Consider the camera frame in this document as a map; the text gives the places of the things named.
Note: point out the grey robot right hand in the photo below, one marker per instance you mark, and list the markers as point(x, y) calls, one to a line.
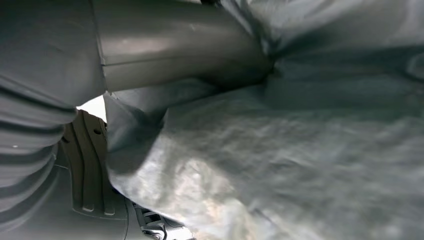
point(165, 39)

